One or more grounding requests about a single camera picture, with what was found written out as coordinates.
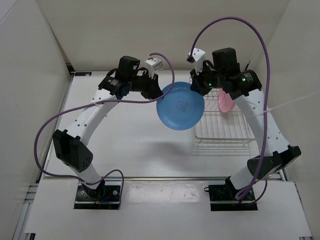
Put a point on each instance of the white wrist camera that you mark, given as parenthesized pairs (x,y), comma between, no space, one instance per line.
(153,64)
(197,57)

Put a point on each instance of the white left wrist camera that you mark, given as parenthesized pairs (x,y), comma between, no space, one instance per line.
(153,64)

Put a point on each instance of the blue plastic plate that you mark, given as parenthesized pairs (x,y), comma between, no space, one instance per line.
(181,109)

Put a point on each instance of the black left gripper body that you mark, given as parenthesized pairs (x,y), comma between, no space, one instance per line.
(141,84)

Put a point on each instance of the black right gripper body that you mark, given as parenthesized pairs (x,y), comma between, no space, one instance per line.
(207,80)

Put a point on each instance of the white zip tie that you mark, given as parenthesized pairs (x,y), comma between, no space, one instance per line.
(284,104)

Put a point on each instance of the black xdof label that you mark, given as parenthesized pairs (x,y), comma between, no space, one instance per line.
(83,74)

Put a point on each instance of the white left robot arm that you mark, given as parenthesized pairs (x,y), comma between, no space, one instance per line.
(70,144)

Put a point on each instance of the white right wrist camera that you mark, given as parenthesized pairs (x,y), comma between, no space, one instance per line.
(197,57)

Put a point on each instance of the metal wire dish rack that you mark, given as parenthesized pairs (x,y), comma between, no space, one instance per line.
(218,129)

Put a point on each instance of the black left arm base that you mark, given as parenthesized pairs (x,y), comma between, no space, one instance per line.
(105,197)

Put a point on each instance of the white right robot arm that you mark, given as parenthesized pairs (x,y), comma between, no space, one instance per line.
(245,89)

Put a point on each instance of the pink plastic plate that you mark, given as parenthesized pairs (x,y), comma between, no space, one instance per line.
(225,102)

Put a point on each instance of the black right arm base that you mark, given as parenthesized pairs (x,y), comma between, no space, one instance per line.
(223,200)

